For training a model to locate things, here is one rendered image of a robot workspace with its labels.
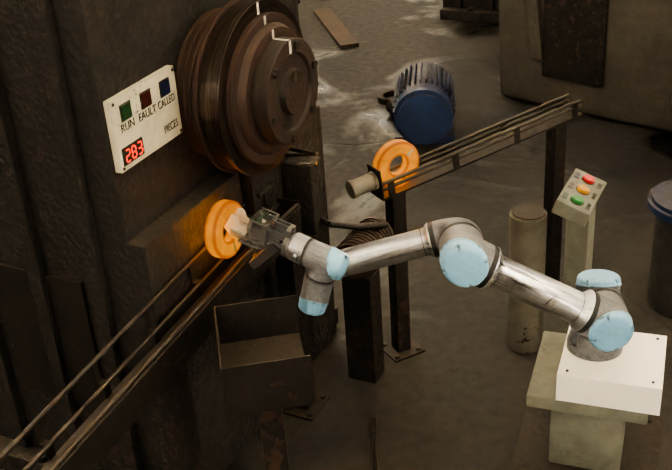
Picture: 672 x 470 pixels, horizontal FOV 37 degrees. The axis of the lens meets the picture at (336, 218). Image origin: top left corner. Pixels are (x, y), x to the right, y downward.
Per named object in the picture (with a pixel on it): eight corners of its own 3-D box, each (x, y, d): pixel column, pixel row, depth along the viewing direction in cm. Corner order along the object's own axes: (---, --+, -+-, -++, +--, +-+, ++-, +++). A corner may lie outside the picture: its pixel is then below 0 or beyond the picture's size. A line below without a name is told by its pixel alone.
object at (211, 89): (208, 202, 261) (184, 27, 239) (293, 133, 298) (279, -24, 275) (230, 206, 258) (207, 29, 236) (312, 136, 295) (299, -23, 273)
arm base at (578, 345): (625, 337, 282) (628, 306, 278) (618, 365, 270) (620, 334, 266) (571, 329, 288) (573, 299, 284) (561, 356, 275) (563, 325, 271)
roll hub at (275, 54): (257, 159, 260) (245, 56, 246) (306, 119, 281) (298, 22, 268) (276, 162, 257) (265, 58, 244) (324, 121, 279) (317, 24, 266)
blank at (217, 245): (198, 220, 258) (209, 222, 256) (228, 188, 269) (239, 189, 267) (211, 268, 266) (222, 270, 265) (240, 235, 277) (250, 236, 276)
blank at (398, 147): (390, 194, 321) (396, 197, 318) (363, 167, 311) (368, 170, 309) (422, 157, 322) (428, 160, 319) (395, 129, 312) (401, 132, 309)
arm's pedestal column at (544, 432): (661, 419, 307) (669, 350, 295) (653, 511, 274) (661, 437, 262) (529, 399, 319) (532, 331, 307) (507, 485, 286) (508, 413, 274)
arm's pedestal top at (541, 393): (654, 356, 293) (655, 344, 291) (646, 425, 266) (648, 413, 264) (543, 341, 303) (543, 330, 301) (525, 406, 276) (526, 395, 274)
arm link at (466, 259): (633, 298, 265) (451, 213, 257) (646, 327, 252) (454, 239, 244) (609, 333, 270) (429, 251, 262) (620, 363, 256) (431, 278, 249)
